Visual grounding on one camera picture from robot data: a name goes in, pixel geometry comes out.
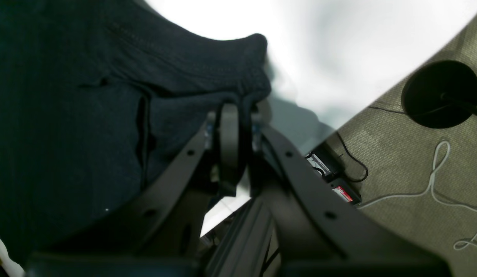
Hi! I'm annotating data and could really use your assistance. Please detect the dark navy T-shirt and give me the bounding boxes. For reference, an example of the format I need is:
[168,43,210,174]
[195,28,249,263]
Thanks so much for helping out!
[0,0,271,267]

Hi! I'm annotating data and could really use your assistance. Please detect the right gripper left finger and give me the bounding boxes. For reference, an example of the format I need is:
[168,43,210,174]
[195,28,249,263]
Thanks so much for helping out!
[27,104,241,277]

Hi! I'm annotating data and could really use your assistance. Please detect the black box with name sticker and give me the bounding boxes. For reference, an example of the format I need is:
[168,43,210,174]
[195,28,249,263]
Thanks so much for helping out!
[305,144,362,205]

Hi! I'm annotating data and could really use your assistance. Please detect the thin black looped cable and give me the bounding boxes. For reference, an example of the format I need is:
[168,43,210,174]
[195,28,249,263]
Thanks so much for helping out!
[335,133,369,183]

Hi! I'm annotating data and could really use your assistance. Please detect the black round lamp base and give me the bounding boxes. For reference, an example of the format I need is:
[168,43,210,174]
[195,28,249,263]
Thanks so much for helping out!
[401,61,477,128]

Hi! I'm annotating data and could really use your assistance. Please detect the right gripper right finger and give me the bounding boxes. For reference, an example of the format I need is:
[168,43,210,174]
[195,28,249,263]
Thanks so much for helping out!
[248,112,450,277]

